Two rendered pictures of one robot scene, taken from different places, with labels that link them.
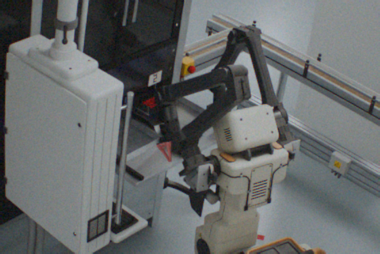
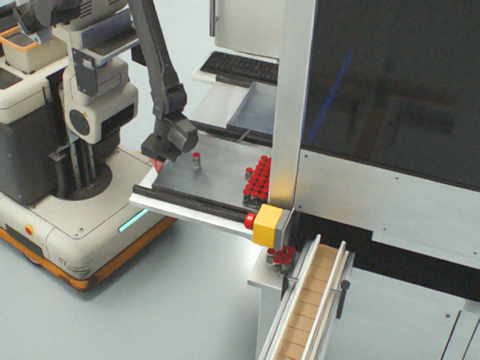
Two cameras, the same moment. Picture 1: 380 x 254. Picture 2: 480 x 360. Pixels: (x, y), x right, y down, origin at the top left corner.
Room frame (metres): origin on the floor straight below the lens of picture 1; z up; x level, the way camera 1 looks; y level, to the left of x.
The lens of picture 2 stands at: (4.64, -0.31, 2.12)
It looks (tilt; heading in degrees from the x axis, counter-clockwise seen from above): 41 degrees down; 163
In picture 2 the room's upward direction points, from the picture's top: 2 degrees clockwise
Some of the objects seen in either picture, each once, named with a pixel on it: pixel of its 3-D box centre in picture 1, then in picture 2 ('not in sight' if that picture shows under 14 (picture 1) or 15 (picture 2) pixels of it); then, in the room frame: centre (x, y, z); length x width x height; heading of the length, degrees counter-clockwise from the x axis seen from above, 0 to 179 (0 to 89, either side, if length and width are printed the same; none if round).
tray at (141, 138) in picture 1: (115, 132); (291, 117); (3.02, 0.35, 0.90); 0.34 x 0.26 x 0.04; 54
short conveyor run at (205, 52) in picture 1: (197, 51); (290, 358); (3.88, 0.05, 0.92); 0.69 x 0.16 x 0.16; 144
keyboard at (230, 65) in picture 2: (93, 202); (256, 70); (2.59, 0.37, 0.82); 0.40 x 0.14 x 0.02; 55
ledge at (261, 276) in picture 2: not in sight; (281, 271); (3.60, 0.13, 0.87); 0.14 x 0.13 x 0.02; 54
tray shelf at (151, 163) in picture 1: (150, 132); (251, 149); (3.12, 0.19, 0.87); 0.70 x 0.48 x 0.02; 144
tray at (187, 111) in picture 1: (179, 116); (226, 174); (3.24, 0.08, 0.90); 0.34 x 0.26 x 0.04; 55
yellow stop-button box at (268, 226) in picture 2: (184, 65); (270, 226); (3.57, 0.10, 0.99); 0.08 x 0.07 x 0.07; 54
